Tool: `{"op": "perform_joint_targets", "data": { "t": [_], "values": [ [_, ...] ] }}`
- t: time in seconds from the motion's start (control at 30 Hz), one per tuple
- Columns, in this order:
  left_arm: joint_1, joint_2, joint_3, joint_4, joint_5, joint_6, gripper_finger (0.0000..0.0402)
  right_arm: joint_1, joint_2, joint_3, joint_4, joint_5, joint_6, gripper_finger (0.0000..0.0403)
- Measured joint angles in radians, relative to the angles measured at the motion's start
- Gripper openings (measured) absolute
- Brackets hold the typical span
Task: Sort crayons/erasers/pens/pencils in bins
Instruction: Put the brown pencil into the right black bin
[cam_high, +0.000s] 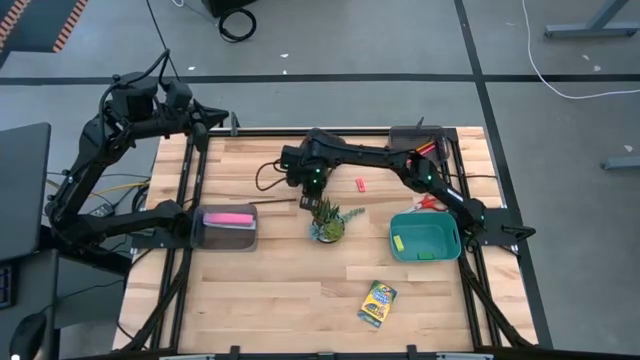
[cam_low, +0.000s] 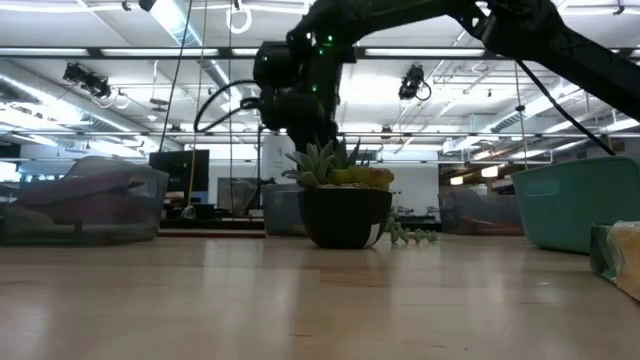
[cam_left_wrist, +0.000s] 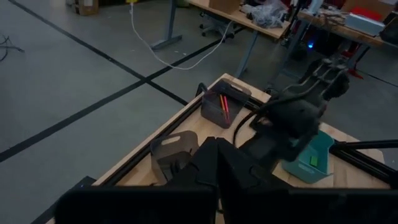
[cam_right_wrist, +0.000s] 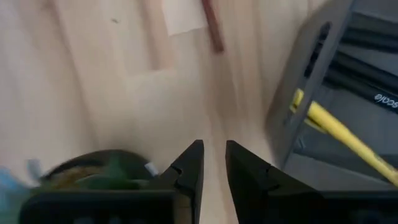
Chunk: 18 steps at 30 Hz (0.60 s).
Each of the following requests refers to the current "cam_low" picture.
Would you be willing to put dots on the black monitor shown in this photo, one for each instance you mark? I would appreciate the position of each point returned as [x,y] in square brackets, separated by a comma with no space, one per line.
[177,175]

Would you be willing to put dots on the pink marker bar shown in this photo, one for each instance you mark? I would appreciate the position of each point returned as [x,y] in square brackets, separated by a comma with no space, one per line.
[75,200]

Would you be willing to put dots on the yellow green crayon box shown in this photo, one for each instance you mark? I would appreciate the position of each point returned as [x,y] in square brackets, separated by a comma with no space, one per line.
[620,260]

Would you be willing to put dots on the teal plastic bin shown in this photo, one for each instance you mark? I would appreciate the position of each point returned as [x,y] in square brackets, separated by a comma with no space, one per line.
[575,205]

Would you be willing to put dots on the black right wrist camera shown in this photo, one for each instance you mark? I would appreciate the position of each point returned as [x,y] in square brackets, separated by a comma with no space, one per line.
[275,65]

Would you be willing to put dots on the grey background box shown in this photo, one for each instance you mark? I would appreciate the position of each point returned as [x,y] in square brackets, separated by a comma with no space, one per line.
[237,195]

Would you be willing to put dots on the black ceiling camera cluster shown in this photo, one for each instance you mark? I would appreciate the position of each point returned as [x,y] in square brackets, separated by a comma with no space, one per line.
[87,80]

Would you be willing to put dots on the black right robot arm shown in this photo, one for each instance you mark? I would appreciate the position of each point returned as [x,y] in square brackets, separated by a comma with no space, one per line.
[390,15]

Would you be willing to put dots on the potted succulent plant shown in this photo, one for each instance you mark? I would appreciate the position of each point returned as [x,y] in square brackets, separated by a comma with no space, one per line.
[345,215]

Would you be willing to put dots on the grey translucent plastic bin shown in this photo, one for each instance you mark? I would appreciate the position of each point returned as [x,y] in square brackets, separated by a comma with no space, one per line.
[100,230]
[475,210]
[282,210]

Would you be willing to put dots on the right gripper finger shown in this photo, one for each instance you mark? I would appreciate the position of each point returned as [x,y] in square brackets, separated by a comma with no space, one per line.
[312,137]

